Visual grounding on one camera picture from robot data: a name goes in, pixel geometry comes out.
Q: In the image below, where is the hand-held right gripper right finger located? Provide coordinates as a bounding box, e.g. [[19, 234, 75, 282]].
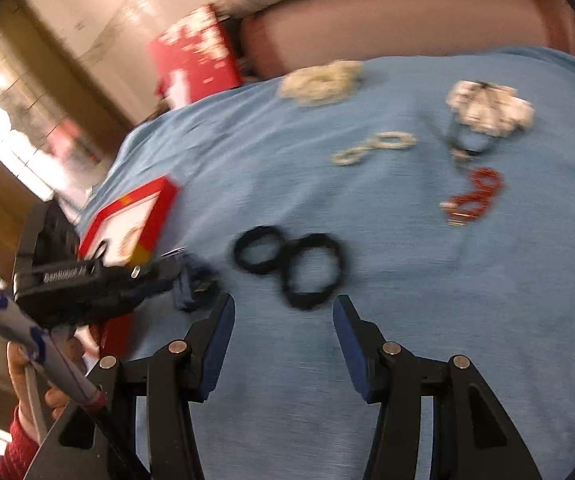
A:
[[333, 294, 543, 480]]

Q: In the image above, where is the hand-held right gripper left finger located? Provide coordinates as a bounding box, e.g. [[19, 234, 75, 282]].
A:
[[22, 292, 235, 480]]

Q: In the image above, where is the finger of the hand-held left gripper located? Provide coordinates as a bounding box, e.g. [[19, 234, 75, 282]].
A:
[[134, 246, 190, 282], [134, 255, 221, 314]]

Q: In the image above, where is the red jewelry box white lining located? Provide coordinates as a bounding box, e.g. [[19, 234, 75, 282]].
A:
[[77, 175, 181, 267]]

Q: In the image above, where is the black bead bracelet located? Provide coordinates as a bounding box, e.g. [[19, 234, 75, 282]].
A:
[[279, 233, 347, 310], [232, 226, 289, 276]]

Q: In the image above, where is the person's left forearm red sleeve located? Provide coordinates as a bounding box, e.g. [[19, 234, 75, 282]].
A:
[[0, 405, 44, 479]]

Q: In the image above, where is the person's left hand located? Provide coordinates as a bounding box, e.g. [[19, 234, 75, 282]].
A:
[[6, 332, 100, 436]]

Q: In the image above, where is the white tube with blue stripes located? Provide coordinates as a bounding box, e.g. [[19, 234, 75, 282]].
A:
[[0, 255, 109, 409]]

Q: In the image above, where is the blue bed sheet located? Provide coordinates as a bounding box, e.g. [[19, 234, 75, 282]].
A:
[[74, 46, 575, 480]]

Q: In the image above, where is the red box with white print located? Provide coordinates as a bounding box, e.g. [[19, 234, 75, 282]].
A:
[[147, 4, 244, 109]]

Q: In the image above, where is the cream scrunchie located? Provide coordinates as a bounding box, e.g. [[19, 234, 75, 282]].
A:
[[276, 59, 367, 107]]

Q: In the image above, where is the pink sofa cushion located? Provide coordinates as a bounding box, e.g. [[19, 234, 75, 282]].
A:
[[237, 0, 575, 81]]

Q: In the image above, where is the red bead necklace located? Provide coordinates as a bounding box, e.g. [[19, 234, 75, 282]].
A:
[[439, 167, 507, 227]]

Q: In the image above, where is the white pearl bracelet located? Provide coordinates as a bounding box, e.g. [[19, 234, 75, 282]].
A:
[[332, 131, 417, 167]]

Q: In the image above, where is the blue hair tie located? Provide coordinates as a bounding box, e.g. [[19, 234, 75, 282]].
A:
[[421, 114, 499, 162]]

